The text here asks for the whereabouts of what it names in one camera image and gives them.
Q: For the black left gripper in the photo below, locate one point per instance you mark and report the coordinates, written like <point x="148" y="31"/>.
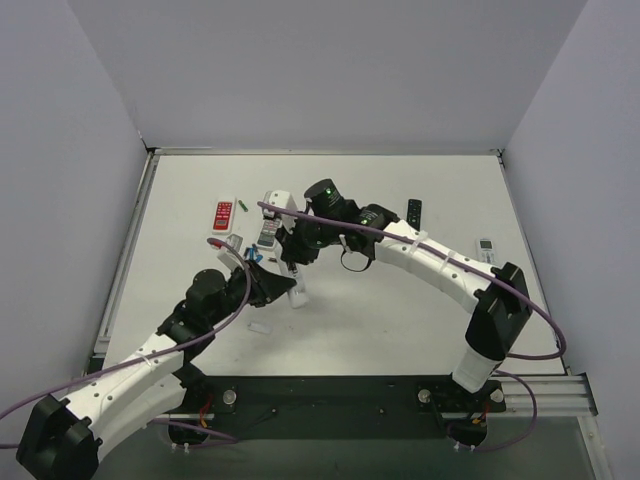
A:
<point x="257" y="283"/>

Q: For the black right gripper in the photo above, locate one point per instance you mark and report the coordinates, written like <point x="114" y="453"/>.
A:
<point x="293" y="248"/>

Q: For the white remote back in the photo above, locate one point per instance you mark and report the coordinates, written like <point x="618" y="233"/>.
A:
<point x="297" y="295"/>

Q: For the white battery cover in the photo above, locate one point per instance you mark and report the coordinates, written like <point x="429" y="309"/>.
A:
<point x="259" y="328"/>

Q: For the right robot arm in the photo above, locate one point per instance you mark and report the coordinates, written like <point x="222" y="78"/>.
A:
<point x="496" y="297"/>

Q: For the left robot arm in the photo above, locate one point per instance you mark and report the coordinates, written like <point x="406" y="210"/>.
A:
<point x="68" y="438"/>

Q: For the grey and white remote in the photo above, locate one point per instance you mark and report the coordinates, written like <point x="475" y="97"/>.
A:
<point x="267" y="234"/>

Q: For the red and white remote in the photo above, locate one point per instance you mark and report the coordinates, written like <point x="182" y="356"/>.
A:
<point x="223" y="215"/>

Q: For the black slim remote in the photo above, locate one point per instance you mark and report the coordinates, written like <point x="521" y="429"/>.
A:
<point x="414" y="213"/>

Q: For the white air conditioner remote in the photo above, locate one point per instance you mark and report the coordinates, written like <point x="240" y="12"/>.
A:
<point x="486" y="251"/>

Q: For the blue battery slanted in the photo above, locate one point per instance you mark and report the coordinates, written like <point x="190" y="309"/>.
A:
<point x="255" y="255"/>

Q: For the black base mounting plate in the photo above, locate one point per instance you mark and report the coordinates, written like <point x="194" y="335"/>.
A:
<point x="397" y="407"/>

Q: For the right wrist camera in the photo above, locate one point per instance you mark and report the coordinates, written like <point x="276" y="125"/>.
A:
<point x="283" y="200"/>

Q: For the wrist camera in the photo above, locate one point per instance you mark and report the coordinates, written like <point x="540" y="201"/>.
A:
<point x="228" y="251"/>
<point x="283" y="200"/>

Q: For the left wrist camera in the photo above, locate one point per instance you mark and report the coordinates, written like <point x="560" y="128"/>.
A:
<point x="228" y="251"/>

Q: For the aluminium table edge rail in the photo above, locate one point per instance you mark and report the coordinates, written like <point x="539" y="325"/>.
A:
<point x="99" y="350"/>

